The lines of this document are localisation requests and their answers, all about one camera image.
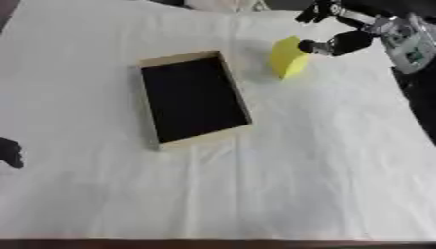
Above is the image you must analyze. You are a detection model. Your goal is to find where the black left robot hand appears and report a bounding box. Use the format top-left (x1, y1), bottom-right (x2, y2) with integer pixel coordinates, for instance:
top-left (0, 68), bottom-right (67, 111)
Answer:
top-left (0, 137), bottom-right (27, 170)

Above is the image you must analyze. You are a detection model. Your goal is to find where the yellow block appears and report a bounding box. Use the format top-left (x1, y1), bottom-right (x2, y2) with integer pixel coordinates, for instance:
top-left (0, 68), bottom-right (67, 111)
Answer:
top-left (267, 35), bottom-right (312, 81)

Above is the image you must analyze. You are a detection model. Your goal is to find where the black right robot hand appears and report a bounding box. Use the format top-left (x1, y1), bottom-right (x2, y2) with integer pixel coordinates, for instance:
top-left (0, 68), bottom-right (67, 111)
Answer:
top-left (293, 0), bottom-right (383, 58)

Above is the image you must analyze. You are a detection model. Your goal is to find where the tan cardboard box black inside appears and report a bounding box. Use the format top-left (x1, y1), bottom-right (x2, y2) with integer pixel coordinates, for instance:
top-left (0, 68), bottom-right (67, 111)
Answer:
top-left (136, 50), bottom-right (256, 152)

